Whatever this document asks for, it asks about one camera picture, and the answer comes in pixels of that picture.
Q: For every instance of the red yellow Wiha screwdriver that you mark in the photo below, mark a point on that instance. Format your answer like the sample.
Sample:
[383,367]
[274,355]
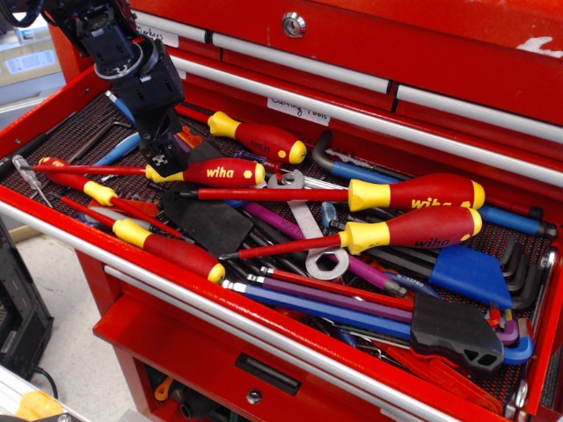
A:
[218,172]

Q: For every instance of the magenta hex key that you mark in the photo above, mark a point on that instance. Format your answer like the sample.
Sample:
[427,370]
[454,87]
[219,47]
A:
[288,230]

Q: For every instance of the blue black L hex key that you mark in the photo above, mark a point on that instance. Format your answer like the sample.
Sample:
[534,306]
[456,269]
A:
[495,215]

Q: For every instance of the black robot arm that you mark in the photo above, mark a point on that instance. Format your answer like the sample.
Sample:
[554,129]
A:
[103,30]

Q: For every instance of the large red yellow screwdriver lower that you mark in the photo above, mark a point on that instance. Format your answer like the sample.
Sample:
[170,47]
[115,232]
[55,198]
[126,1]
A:
[427,228]

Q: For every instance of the large red yellow screwdriver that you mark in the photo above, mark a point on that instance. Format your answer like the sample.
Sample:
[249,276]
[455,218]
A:
[427,228]
[440,189]

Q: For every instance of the silver chest lock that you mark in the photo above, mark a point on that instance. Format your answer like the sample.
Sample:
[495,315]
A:
[294,25]

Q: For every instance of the red plastic holder front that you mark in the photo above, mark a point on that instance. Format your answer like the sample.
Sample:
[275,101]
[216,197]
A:
[445,377]

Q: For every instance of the blue handled tool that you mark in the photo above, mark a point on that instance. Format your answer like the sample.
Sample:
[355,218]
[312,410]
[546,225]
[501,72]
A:
[123,148]

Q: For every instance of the black device on floor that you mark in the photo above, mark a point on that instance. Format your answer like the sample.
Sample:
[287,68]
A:
[26,324]

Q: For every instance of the red yellow screwdriver rear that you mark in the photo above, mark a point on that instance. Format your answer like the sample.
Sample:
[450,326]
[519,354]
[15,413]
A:
[272,142]

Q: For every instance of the black L hex key left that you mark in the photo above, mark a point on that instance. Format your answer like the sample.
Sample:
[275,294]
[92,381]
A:
[96,138]

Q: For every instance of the white cutting tools label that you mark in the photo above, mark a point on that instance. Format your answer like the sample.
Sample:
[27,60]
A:
[298,111]

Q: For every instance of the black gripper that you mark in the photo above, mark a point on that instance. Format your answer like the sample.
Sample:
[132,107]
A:
[150,87]

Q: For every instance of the silver flat wrench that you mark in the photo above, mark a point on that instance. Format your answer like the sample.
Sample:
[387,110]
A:
[327,263]

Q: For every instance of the blue hex key holder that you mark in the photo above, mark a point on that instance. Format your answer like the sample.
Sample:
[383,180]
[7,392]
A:
[472,274]

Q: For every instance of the black hex key holder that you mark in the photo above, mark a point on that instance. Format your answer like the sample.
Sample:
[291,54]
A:
[456,332]
[212,224]

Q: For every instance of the black hex key holder right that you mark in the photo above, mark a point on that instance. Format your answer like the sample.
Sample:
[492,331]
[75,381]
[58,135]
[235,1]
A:
[456,332]

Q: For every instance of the small red yellow screwdriver left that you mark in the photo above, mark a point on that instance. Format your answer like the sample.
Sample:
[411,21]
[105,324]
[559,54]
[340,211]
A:
[97,191]

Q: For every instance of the long blue hex key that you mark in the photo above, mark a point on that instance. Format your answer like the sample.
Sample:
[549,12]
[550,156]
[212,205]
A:
[517,354]
[120,105]

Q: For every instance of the large red yellow screwdriver upper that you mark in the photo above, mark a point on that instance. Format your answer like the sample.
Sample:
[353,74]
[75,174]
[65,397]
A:
[440,189]

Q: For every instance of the black hex key holder centre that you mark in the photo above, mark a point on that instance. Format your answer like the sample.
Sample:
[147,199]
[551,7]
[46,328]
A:
[212,224]

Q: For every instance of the red yellow screwdriver front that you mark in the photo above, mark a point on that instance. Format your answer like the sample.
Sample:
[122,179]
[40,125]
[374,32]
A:
[185,255]

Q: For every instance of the white markers label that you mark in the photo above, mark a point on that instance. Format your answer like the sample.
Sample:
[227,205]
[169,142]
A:
[169,39]

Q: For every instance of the open red drawer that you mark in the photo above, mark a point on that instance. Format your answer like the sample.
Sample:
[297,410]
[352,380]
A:
[502,128]

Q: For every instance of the clear handle tester screwdriver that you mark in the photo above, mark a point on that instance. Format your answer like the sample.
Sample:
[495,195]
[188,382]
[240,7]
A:
[28,175]

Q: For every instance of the long purple hex key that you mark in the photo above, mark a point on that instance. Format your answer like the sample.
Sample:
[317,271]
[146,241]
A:
[508,336]

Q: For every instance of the orange hex key holder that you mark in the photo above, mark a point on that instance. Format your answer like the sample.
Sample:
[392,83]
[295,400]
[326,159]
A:
[191,136]

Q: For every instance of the red tool chest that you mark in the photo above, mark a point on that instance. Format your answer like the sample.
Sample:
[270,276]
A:
[371,38]

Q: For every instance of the long red hex key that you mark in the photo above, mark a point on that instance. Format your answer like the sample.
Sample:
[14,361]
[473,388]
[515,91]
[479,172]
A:
[352,298]

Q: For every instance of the long blue hex key rear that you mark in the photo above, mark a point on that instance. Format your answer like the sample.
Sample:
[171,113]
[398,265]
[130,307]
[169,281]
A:
[120,105]

